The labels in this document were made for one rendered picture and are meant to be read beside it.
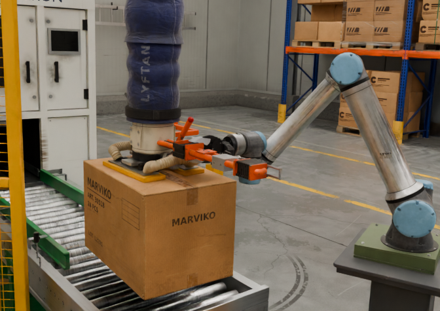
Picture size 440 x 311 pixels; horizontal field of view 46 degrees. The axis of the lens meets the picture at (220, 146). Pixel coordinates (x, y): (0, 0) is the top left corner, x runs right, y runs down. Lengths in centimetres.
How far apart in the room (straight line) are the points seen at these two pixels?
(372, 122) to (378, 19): 778
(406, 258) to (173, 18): 131
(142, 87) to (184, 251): 65
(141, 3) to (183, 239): 89
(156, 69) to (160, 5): 24
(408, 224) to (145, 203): 97
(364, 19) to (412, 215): 802
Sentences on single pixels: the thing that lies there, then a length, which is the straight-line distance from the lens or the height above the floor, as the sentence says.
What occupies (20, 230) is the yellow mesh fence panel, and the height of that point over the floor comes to 78.
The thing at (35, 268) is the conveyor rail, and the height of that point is 56.
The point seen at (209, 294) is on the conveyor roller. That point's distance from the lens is 234.
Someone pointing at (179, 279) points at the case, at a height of 73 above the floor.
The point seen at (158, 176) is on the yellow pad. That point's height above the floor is 110.
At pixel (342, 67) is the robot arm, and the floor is 154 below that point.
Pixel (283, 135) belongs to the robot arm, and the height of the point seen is 123.
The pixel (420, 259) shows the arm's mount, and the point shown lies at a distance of 221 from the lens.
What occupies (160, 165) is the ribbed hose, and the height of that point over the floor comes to 115.
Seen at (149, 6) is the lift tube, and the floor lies 173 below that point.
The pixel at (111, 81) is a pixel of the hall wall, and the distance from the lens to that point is 1175.
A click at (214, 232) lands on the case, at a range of 202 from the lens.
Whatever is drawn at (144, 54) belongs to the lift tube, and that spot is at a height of 156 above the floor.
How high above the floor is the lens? 160
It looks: 11 degrees down
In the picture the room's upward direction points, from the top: 2 degrees clockwise
